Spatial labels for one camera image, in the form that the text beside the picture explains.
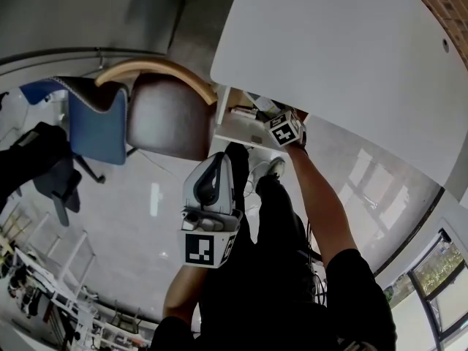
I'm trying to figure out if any wooden chair brown seat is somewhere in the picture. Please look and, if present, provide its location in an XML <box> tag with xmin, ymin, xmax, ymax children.
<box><xmin>94</xmin><ymin>58</ymin><xmax>219</xmax><ymax>162</ymax></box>

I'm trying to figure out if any white desk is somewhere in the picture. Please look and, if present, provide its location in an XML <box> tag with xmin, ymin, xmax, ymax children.
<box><xmin>209</xmin><ymin>0</ymin><xmax>468</xmax><ymax>200</ymax></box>

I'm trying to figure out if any black office chair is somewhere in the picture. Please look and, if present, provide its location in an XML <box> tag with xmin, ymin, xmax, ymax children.
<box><xmin>0</xmin><ymin>121</ymin><xmax>107</xmax><ymax>228</ymax></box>

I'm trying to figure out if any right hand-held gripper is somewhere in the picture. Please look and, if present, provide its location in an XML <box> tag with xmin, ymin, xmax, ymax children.
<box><xmin>263</xmin><ymin>110</ymin><xmax>307</xmax><ymax>148</ymax></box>

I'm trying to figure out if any person's black clothing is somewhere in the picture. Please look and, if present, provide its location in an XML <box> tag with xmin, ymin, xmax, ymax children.
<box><xmin>150</xmin><ymin>141</ymin><xmax>398</xmax><ymax>351</ymax></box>

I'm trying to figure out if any person's left forearm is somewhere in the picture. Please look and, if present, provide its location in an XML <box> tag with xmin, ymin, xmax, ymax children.
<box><xmin>162</xmin><ymin>265</ymin><xmax>209</xmax><ymax>325</ymax></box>

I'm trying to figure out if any person's right forearm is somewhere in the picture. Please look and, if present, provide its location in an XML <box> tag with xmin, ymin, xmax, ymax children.
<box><xmin>286</xmin><ymin>143</ymin><xmax>359</xmax><ymax>270</ymax></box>

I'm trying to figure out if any person's right shoe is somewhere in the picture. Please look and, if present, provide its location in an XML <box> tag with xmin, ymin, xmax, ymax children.
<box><xmin>268</xmin><ymin>156</ymin><xmax>287</xmax><ymax>178</ymax></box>

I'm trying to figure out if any blue chair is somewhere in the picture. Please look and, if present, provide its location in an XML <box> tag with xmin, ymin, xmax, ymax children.
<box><xmin>18</xmin><ymin>75</ymin><xmax>129</xmax><ymax>167</ymax></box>

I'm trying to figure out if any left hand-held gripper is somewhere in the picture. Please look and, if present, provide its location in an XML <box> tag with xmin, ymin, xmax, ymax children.
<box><xmin>177</xmin><ymin>151</ymin><xmax>244</xmax><ymax>269</ymax></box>

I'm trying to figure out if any white storage rack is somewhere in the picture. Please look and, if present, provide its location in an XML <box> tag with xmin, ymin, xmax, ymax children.
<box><xmin>0</xmin><ymin>210</ymin><xmax>156</xmax><ymax>351</ymax></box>

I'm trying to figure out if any window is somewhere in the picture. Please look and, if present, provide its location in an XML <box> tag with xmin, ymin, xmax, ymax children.
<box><xmin>382</xmin><ymin>227</ymin><xmax>468</xmax><ymax>351</ymax></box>

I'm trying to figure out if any wooden drawer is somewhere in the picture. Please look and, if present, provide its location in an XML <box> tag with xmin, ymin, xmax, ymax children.
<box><xmin>213</xmin><ymin>85</ymin><xmax>312</xmax><ymax>150</ymax></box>

